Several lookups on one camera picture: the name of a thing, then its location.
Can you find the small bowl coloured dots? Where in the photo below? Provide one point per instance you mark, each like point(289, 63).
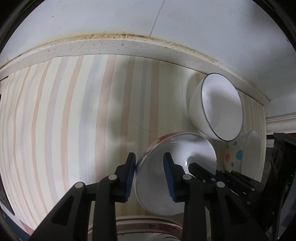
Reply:
point(243, 154)

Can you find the white bowl dark rim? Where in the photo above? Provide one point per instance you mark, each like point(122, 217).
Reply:
point(215, 108)

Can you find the striped table mat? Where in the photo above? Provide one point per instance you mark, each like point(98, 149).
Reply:
point(73, 119)

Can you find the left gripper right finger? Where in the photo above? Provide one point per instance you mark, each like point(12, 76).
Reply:
point(198, 196)

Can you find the white bowl red pattern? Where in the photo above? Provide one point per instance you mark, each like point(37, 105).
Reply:
point(161, 168)

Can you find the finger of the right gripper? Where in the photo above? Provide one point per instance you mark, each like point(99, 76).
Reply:
point(201, 173)

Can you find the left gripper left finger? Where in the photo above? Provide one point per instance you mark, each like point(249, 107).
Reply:
point(69, 219)

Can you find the white plate pink flowers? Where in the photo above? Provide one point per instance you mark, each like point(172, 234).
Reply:
point(136, 228)

